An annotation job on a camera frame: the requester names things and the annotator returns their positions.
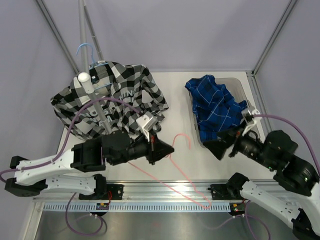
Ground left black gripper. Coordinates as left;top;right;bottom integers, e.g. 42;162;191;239
110;128;174;167

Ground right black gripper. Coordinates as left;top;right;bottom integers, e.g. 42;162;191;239
202;118;276;169

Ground blue plaid shirt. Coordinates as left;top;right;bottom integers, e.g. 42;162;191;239
184;74;248;147

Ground pink wire hanger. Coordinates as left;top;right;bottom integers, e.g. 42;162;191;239
127;133;212;210

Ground black white checkered shirt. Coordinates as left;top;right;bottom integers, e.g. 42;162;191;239
50;61;169;135

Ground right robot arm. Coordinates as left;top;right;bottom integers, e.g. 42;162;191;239
203;127;320;240

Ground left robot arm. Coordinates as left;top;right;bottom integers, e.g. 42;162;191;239
4;130;175;200

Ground clear plastic bin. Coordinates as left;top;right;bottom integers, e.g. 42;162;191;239
187;77;256;149

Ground grey clothes rack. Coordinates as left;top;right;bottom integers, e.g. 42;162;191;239
77;0;112;134

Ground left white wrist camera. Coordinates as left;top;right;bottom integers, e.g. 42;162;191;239
136;112;158;142

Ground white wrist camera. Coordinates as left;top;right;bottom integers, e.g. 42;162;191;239
136;112;158;142
241;106;262;136

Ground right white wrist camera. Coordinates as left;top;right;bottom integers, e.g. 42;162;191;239
241;106;262;136

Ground aluminium mounting rail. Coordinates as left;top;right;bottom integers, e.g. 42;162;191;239
32;180;305;202

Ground right aluminium frame post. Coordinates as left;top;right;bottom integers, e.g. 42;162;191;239
246;0;301;136

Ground aluminium frame post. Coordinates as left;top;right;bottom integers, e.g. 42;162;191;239
246;0;301;136
33;0;79;74

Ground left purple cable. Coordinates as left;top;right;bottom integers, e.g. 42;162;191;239
0;96;146;236

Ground purple cable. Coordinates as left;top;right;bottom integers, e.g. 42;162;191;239
0;96;146;236
199;113;320;240

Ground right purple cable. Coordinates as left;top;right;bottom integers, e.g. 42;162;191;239
199;113;320;240

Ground blue wire hanger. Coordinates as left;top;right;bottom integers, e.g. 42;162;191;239
76;43;112;90

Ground left aluminium frame post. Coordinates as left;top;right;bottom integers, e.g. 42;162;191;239
33;0;79;74

